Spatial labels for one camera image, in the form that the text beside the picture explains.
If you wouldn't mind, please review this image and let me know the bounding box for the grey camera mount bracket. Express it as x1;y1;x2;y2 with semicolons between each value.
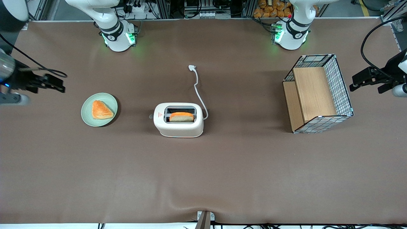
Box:
197;211;216;229

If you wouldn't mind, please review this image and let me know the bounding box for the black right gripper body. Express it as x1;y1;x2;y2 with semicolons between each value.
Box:
13;60;45;90

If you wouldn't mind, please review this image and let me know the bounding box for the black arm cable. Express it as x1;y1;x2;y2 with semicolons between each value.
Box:
360;15;407;80
0;32;68;79

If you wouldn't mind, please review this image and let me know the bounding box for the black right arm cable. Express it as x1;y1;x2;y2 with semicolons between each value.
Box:
0;32;68;79

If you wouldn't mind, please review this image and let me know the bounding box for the bag of bread rolls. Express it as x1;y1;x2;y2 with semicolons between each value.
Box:
253;0;293;18

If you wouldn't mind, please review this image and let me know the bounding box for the light green round plate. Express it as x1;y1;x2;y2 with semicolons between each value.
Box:
81;93;118;127

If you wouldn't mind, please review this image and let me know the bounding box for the toast bread slice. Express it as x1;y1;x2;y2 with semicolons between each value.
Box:
169;112;195;123

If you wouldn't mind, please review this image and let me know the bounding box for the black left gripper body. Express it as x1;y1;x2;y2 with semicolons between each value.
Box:
381;48;407;85

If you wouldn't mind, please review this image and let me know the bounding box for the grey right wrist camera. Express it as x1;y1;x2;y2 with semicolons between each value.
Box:
0;92;31;106

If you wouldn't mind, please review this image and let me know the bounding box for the wire basket with wooden boards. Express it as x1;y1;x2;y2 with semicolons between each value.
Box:
282;54;354;134

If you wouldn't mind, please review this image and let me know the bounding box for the white two-slot toaster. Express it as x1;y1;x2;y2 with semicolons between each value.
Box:
149;102;204;138

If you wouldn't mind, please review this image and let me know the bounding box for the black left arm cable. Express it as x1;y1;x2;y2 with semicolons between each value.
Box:
360;15;407;80

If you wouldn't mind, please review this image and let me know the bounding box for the white toaster cable with plug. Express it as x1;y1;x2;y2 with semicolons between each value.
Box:
188;65;209;121

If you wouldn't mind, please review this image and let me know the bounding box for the white power strip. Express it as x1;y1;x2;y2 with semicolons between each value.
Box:
126;0;150;14

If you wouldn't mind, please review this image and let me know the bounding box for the triangular golden pastry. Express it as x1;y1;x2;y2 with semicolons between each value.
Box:
92;100;114;120

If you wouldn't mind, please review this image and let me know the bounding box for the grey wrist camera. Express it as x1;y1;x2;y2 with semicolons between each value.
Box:
0;92;31;106
392;83;407;98

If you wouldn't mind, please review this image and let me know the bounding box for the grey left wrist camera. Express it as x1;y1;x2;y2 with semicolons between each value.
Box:
392;83;407;98

